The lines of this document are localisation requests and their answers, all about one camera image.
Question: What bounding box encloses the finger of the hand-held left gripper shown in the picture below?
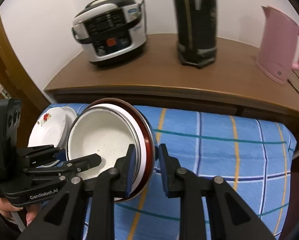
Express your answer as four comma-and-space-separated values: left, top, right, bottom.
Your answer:
15, 144, 61, 167
23, 153, 102, 181

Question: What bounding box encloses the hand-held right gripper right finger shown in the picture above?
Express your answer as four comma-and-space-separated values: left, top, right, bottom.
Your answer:
158, 144, 276, 240

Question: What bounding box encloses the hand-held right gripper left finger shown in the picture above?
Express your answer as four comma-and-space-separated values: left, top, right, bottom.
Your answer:
17, 144, 137, 240

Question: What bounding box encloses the white plate with red flowers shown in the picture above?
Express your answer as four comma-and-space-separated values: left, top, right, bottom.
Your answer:
27, 106, 70, 160

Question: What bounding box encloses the white enamel bowl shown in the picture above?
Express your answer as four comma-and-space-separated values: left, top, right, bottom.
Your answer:
66, 106, 140, 180

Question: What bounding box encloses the red and white bowl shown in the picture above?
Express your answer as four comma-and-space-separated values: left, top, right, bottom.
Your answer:
86, 98, 155, 203

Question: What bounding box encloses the plain white round plate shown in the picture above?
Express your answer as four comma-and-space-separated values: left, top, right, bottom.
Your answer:
61, 106, 78, 145

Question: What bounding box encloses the person's left hand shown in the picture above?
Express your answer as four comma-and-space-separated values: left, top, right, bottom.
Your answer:
0, 197, 42, 227

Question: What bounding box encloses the blue plaid tablecloth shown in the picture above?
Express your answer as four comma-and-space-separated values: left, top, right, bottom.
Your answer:
38, 103, 297, 240

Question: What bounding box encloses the brown wooden cabinet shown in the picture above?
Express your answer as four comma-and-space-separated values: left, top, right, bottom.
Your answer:
44, 33, 299, 128

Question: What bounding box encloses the white and black rice cooker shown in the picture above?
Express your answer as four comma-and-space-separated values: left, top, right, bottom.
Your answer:
72, 0, 148, 68

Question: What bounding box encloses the black thermos flask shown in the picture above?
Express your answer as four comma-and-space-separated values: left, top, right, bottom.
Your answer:
168, 0, 219, 68

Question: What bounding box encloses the pink electric kettle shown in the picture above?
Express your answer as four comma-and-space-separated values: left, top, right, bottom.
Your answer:
255, 5, 299, 85

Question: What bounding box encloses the metal door handle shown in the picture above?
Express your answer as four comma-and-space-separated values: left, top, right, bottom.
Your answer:
0, 80, 12, 98

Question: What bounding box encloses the wooden door frame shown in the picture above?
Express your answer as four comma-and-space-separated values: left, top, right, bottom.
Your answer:
0, 11, 50, 140

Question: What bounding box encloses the black kettle cable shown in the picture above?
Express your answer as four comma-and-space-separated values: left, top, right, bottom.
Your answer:
288, 69, 299, 98

